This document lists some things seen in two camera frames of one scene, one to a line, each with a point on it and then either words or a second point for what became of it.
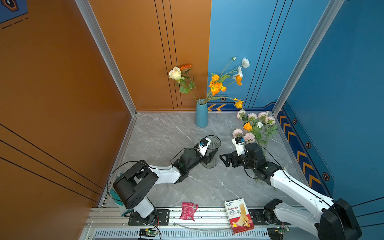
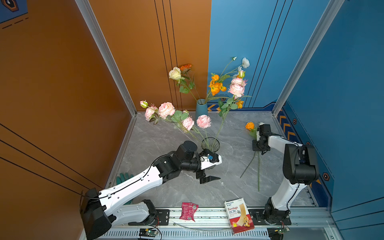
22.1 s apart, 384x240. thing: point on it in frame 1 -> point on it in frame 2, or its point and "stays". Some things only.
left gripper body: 205,159 -> 200,174
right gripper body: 238,161 -> 256,146
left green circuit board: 148,232 stays
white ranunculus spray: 237,71 stays
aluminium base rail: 113,223 stays
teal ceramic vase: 201,120 stays
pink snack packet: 188,210 stays
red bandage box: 239,219 stays
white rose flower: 175,74 stays
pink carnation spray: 249,137 -> 203,121
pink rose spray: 264,117 -> 236,88
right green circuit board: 281,230 stays
